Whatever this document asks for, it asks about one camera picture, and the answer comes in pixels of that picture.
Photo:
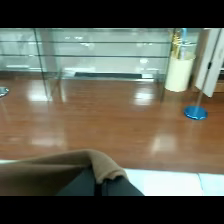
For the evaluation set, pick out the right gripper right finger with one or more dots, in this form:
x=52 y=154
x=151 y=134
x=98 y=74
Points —
x=120 y=187

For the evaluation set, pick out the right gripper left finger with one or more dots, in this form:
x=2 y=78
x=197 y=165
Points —
x=81 y=185

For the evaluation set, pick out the brown garment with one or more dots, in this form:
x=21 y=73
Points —
x=40 y=173

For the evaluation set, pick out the blue round stand base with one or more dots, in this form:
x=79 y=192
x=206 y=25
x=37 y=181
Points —
x=196 y=112

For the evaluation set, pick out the cream cylindrical bin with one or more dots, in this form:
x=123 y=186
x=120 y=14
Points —
x=179 y=74

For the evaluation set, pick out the glass shelf cabinet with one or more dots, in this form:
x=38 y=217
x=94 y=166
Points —
x=100 y=53

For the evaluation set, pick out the white panel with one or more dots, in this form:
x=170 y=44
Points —
x=213 y=60

